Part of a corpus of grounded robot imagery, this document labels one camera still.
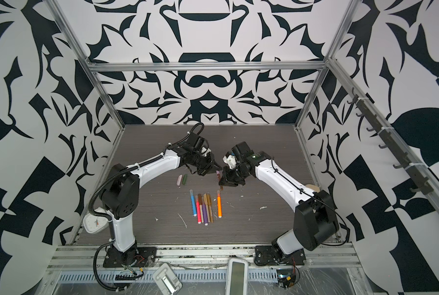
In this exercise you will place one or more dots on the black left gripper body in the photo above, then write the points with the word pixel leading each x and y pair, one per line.
pixel 204 164

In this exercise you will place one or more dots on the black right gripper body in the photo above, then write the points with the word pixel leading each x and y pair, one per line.
pixel 236 175

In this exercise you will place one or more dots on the brown pen with pink cap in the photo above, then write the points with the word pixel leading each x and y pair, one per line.
pixel 218 173

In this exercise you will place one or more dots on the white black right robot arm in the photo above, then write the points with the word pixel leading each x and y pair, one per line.
pixel 315 219

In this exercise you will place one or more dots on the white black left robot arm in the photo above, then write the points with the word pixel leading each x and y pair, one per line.
pixel 114 202

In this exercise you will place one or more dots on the brown capped cream pen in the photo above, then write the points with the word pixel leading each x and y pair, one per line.
pixel 200 203

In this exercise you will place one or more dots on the gold tan capped pen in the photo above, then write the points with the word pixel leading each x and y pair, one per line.
pixel 209 208

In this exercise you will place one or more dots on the blue highlighter pen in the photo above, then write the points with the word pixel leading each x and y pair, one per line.
pixel 194 205

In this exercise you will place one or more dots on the orange highlighter pen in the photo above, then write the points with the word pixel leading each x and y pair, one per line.
pixel 219 204

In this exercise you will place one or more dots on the purple highlighter pen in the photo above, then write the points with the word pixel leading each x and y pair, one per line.
pixel 205 212

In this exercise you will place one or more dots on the pink red highlighter pen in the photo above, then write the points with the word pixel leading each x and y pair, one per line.
pixel 199 210

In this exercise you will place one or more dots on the beige foam block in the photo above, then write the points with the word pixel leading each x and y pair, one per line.
pixel 313 187

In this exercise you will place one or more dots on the white rectangular tablet device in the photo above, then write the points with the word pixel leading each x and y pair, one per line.
pixel 237 277

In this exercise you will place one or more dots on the small circuit board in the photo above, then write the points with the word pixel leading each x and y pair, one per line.
pixel 287 278

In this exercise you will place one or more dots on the white square clock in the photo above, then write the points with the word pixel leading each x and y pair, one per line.
pixel 94 224

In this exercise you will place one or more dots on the white clamp bracket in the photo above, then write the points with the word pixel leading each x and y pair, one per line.
pixel 166 280

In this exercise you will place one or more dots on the black wall hook rail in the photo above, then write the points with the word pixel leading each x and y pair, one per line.
pixel 392 141

